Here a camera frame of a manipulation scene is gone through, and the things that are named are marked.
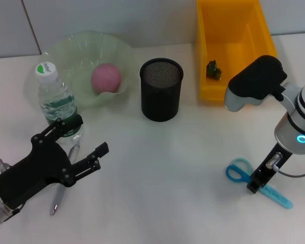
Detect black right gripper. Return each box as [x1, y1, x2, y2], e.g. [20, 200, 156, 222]
[246, 143, 295, 195]

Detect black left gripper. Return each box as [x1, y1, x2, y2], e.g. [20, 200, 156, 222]
[0, 113, 110, 208]

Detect blue scissors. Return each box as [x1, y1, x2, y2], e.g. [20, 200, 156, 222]
[225, 157, 294, 209]

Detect clear green-label water bottle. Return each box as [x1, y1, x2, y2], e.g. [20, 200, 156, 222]
[35, 62, 84, 145]

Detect pink peach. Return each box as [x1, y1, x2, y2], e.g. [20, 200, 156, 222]
[90, 63, 123, 94]

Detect green plastic wrapper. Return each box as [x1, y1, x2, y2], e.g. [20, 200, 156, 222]
[205, 59, 223, 81]

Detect silver ballpoint pen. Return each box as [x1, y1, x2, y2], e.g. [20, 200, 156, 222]
[50, 143, 81, 216]

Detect black mesh pen holder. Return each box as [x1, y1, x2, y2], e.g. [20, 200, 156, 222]
[139, 58, 184, 123]

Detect translucent green fruit plate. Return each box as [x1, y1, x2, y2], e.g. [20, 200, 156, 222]
[25, 30, 138, 110]

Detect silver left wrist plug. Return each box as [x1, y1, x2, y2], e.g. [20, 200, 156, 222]
[0, 158, 10, 174]

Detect yellow plastic bin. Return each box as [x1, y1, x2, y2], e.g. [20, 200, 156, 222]
[196, 0, 278, 102]

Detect dark right wrist cable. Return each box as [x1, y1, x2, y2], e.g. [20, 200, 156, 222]
[277, 165, 305, 178]

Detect dark wrist cable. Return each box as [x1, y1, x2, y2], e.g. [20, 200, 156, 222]
[277, 165, 305, 178]
[9, 203, 25, 215]

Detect dark left wrist cable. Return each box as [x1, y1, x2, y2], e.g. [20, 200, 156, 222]
[9, 203, 25, 215]

